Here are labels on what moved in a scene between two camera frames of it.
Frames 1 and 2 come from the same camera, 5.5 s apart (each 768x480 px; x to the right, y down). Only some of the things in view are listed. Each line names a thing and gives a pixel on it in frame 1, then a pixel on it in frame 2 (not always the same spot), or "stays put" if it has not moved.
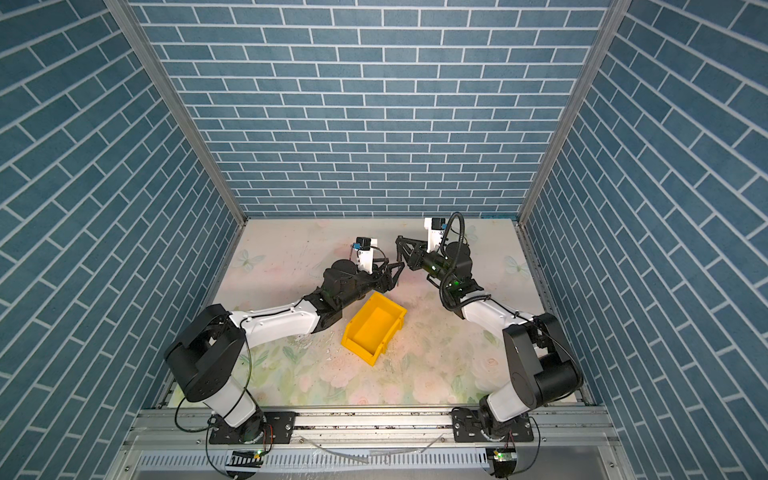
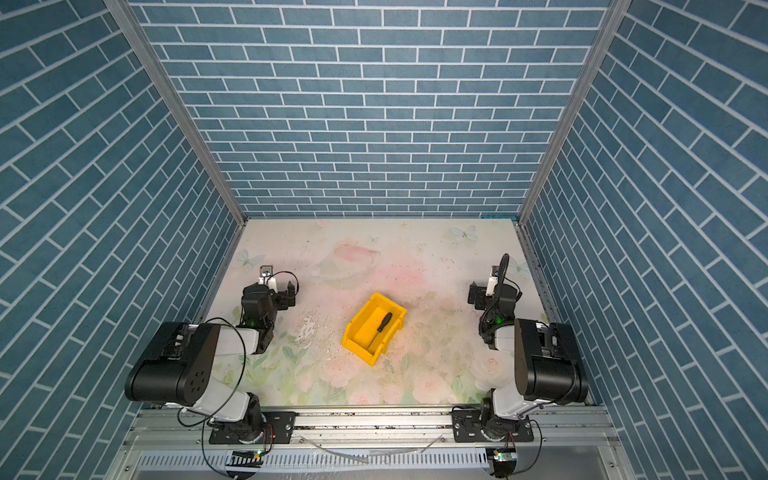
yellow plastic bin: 372,327 stays put
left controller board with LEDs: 246,458 stays put
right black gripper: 419,257 -> 479,290
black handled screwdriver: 399,263 -> 385,321
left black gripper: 386,283 -> 281,297
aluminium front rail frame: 564,444 stays put
